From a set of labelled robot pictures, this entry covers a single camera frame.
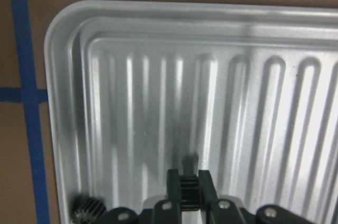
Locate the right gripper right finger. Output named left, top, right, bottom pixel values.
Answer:
left=198, top=170, right=245, bottom=223

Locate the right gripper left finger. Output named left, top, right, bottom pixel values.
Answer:
left=153, top=169, right=182, bottom=224

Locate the black bearing gear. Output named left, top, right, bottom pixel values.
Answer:
left=179, top=175, right=200, bottom=211
left=71, top=195, right=107, bottom=223

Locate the silver ribbed metal tray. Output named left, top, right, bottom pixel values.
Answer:
left=44, top=1, right=337, bottom=223

